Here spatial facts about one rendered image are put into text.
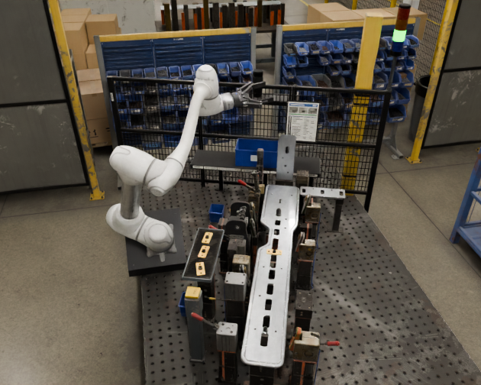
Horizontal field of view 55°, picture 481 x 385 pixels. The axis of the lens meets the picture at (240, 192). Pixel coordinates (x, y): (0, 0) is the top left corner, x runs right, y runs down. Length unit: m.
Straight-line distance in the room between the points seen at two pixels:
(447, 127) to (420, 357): 3.48
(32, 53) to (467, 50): 4.06
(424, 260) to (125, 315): 2.49
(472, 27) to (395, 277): 3.01
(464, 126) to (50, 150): 4.38
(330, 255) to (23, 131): 2.96
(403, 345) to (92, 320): 2.19
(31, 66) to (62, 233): 1.47
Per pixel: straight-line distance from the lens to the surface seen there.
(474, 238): 4.40
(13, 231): 4.75
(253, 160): 3.19
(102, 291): 3.88
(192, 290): 2.14
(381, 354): 2.59
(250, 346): 2.14
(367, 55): 3.13
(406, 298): 2.89
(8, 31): 4.31
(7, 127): 4.65
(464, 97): 5.60
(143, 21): 9.14
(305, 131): 3.27
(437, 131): 5.61
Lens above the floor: 2.71
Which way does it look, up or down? 35 degrees down
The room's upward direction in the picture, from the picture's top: straight up
